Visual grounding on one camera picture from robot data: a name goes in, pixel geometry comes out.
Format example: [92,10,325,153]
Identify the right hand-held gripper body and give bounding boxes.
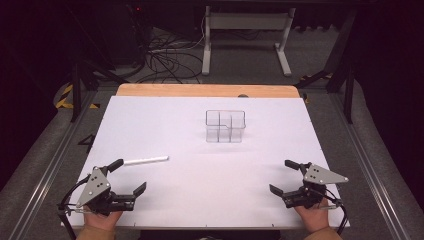
[281,162,350,211]

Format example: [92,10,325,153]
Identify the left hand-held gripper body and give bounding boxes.
[75,166,138,217]

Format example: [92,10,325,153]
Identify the white pen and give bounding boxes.
[122,155,170,167]

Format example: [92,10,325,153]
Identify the clear acrylic organizer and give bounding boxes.
[205,109,247,144]

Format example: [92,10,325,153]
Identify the person's right hand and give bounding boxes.
[293,198,330,234]

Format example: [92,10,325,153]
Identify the person's left hand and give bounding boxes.
[83,209,124,233]

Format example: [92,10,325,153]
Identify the yellow black hazard tape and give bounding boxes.
[54,83,101,111]

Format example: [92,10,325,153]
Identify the black metal stand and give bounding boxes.
[69,60,130,123]
[294,9,357,125]

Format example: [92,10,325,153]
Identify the wooden table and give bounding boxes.
[115,83,301,100]

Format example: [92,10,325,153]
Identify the black equipment cabinet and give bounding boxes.
[96,0,153,69]

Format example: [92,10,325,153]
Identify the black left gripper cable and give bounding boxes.
[56,175,92,240]

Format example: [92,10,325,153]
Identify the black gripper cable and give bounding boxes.
[56,175,92,240]
[323,188,350,236]

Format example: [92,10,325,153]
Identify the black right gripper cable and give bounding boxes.
[323,188,350,236]

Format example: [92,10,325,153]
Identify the metal floor rail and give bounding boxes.
[328,93,403,240]
[6,90,98,240]

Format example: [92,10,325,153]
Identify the bundle of floor cables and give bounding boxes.
[134,28,205,85]

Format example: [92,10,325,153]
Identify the white desk frame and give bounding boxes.
[201,5,297,78]

